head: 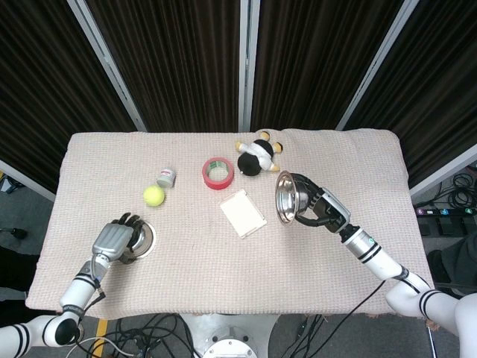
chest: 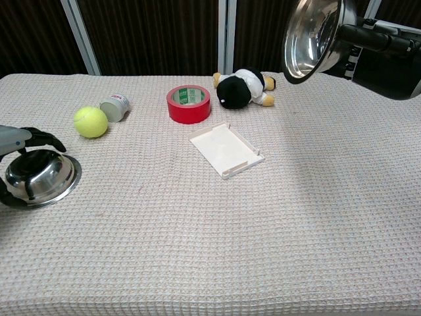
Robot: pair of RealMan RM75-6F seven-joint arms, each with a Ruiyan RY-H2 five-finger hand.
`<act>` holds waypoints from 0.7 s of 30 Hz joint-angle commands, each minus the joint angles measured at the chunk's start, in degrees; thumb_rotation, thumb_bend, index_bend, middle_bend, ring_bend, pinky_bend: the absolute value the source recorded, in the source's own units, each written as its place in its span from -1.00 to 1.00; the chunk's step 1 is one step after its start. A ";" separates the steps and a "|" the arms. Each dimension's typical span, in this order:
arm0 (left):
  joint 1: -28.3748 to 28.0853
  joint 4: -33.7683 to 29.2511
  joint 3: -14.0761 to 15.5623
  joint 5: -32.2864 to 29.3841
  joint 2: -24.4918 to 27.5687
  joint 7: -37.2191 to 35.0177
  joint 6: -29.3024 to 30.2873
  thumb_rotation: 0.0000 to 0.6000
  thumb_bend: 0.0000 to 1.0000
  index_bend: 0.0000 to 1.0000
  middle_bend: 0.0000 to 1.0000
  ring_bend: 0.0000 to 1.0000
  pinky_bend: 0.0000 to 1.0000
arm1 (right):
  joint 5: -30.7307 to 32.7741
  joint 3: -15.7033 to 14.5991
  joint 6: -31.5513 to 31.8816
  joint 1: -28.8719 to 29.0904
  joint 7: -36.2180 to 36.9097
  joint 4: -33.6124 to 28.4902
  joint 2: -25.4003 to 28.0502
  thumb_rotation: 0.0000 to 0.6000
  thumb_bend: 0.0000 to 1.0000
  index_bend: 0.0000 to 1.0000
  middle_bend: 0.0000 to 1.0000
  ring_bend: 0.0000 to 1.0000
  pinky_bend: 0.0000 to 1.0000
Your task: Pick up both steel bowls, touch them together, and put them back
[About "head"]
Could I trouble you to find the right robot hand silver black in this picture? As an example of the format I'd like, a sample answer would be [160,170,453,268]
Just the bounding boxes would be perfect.
[294,174,353,234]

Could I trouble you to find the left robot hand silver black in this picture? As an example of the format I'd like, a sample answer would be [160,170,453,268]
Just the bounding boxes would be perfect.
[91,212,146,266]

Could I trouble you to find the metal bowl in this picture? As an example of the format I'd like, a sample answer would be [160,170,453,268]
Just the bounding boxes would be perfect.
[124,219,157,262]
[274,170,311,227]

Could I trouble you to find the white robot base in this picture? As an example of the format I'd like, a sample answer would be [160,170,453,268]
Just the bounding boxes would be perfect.
[180,313,284,358]

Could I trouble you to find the yellow tennis ball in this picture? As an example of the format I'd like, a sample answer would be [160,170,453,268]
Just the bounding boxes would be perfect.
[143,185,165,207]

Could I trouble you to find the small white plastic cup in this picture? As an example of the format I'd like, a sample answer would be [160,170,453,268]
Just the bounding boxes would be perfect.
[156,168,177,189]

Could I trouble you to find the black white plush toy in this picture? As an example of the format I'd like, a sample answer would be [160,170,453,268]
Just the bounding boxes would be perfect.
[234,130,286,177]

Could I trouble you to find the black power strip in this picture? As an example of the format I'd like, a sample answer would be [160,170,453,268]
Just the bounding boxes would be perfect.
[415,207,477,218]

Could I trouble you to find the red tape roll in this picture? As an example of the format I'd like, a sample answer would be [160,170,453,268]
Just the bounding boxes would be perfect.
[201,157,235,191]

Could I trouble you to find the beige waffle table cloth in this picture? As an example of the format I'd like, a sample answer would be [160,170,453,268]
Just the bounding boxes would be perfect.
[25,128,441,333]

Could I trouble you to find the black office chair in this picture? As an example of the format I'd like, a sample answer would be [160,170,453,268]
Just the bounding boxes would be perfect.
[420,215,477,295]

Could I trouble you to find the dark ribbed partition panel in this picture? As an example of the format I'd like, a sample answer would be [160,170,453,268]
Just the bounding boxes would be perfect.
[0,0,137,191]
[85,0,241,133]
[251,0,405,132]
[344,0,477,187]

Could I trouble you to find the black floor cable bundle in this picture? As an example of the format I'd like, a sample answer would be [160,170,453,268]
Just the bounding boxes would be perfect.
[107,313,200,358]
[285,313,338,358]

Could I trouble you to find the white floor cable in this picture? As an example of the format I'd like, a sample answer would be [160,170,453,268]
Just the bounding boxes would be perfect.
[74,336,145,358]

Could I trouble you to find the coiled black cables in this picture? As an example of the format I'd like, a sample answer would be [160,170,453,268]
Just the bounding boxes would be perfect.
[441,166,477,210]

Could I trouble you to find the grey aluminium frame post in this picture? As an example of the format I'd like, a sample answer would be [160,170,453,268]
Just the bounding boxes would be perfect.
[335,0,420,131]
[66,0,148,132]
[237,0,261,133]

